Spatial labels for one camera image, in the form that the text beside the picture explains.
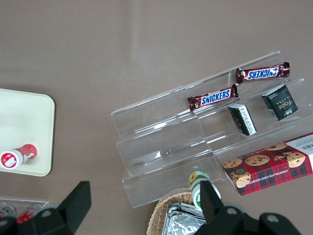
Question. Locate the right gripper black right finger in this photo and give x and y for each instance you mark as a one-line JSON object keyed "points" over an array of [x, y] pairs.
{"points": [[210, 200]]}

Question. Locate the Snickers chocolate bar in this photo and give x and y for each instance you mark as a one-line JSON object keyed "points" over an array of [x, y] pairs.
{"points": [[262, 73], [215, 97]]}

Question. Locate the red white yogurt cup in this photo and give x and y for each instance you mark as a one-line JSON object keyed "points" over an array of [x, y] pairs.
{"points": [[14, 157]]}

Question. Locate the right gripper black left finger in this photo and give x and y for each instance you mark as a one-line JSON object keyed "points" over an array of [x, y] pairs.
{"points": [[75, 203]]}

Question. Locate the green lid white bottle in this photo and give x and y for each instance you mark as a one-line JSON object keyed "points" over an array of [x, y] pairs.
{"points": [[195, 180]]}

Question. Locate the stack of foil containers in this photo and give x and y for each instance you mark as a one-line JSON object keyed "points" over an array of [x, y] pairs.
{"points": [[181, 222]]}

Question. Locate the oval wicker basket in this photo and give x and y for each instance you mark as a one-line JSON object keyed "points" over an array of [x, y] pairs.
{"points": [[161, 210]]}

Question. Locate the red tartan cookie box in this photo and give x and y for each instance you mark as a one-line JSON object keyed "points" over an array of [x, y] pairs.
{"points": [[266, 169]]}

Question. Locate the clear acrylic step stand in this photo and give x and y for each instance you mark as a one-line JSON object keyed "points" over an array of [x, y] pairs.
{"points": [[159, 151]]}

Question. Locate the small black box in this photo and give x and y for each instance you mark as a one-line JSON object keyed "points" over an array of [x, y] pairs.
{"points": [[281, 102], [243, 120]]}

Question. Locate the beige plastic tray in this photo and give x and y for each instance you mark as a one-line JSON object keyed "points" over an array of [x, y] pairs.
{"points": [[24, 122]]}

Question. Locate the clear acrylic bottle rack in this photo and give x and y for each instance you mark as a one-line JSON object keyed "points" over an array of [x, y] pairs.
{"points": [[36, 204]]}

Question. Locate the brown table cover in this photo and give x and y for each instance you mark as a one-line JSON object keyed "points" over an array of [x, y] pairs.
{"points": [[97, 49]]}

